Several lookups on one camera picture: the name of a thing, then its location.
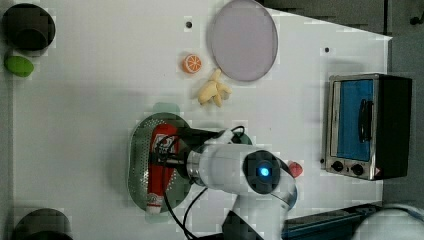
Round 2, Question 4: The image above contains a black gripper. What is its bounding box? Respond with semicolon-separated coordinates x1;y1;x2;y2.
166;127;218;179

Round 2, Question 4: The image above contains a red ketchup bottle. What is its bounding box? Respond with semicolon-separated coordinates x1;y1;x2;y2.
146;123;179;214

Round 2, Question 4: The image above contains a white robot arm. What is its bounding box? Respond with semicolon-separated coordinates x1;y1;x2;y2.
151;123;297;240

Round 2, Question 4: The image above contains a green oval strainer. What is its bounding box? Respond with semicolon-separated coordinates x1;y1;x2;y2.
127;113;191;215

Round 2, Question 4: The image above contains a green metal pot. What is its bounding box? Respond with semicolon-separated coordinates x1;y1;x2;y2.
232;128;252;145

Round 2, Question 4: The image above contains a yellow banana bunch toy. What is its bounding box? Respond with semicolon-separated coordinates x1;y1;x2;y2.
197;68;232;107

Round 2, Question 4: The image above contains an orange slice toy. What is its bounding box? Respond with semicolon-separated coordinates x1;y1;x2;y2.
182;54;202;74

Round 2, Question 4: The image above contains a strawberry toy on table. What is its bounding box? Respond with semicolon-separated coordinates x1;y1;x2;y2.
288;161;303;178

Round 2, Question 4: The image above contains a blue bowl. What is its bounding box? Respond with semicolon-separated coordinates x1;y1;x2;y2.
287;188;298;209

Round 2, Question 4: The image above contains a purple round plate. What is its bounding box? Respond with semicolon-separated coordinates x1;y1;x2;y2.
209;0;278;81

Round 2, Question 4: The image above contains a green lime toy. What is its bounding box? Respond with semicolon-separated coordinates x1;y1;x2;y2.
4;56;34;78

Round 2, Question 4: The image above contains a black toaster oven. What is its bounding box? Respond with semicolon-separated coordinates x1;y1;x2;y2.
324;73;412;181

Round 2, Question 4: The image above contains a black cable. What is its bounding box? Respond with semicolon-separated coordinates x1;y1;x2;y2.
162;166;209;240

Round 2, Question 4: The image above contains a black cylinder post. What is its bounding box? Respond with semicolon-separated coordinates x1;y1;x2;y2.
11;208;73;240
2;3;56;51

